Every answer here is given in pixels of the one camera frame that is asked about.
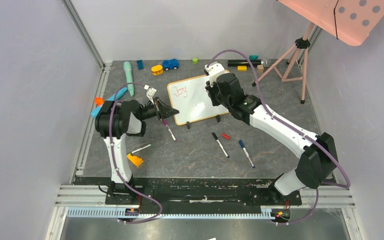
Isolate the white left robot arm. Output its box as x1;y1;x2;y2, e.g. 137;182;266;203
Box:
94;97;180;204

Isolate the teal block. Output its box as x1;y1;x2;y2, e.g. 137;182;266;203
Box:
249;55;259;60

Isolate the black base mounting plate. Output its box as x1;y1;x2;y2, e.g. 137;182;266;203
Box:
74;177;302;214

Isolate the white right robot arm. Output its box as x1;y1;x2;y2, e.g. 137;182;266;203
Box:
205;71;336;204

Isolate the dark blue block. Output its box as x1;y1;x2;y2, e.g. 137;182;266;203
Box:
136;60;145;70

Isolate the orange wedge block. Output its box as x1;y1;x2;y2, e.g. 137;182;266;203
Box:
127;153;144;167

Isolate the pink tripod stand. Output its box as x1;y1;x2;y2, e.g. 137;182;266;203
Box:
252;22;315;105

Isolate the white comb cable duct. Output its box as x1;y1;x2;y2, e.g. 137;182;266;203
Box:
66;206;275;220

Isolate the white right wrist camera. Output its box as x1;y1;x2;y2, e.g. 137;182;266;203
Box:
204;61;228;88

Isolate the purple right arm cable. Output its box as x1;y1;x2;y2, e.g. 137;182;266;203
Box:
206;49;351;227

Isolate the white whiteboard orange frame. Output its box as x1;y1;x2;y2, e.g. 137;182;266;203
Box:
166;75;229;126

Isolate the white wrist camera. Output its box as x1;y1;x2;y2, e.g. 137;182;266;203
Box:
144;84;157;103
204;61;228;88

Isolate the green capped whiteboard marker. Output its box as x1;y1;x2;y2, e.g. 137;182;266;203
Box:
127;143;152;155

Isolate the black cylinder tube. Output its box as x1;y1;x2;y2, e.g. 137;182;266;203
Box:
227;59;263;67

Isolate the blue toy car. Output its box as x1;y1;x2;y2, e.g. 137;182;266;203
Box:
162;58;180;71

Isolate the beige wooden cube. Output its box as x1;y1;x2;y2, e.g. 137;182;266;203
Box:
256;65;265;74

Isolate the black capped whiteboard marker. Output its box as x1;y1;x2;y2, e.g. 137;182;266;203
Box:
211;132;230;158

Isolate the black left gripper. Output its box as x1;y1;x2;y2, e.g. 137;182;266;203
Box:
139;97;180;121

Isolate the yellow oval toy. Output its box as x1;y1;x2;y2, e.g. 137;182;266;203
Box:
151;64;164;76

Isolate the mint green toy tube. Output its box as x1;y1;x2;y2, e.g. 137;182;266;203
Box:
123;61;135;97

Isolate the clear plastic ball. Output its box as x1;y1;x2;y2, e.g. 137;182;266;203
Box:
261;58;272;68

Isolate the pink perforated board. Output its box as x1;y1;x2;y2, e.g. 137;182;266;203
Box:
279;0;384;47

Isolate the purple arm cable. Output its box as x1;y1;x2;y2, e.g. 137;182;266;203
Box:
108;82;164;225
206;49;351;227

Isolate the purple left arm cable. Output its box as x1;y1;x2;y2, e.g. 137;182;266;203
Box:
108;82;164;225

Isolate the orange toy piece left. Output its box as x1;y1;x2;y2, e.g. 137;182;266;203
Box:
94;97;105;107

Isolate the blue capped whiteboard marker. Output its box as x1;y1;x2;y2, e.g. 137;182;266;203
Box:
238;139;256;168

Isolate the red marker cap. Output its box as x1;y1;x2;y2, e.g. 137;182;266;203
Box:
221;133;231;140

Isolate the green cube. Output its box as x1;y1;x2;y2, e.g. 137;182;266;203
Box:
192;58;199;65

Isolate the purple capped whiteboard marker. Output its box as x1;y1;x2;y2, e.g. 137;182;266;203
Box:
162;119;177;142

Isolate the light blue toy tube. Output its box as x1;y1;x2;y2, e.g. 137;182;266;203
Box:
90;87;128;119

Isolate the yellow rectangular block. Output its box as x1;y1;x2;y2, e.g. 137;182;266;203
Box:
237;65;248;72

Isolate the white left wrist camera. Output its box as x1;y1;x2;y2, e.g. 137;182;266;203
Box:
144;84;157;103

